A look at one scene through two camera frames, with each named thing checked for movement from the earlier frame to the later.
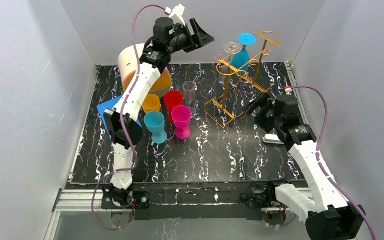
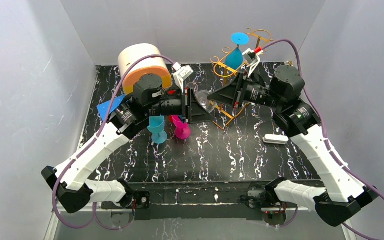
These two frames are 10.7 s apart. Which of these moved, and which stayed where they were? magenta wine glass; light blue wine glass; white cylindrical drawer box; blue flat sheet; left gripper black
Moved: left gripper black
Stayed: light blue wine glass; white cylindrical drawer box; magenta wine glass; blue flat sheet
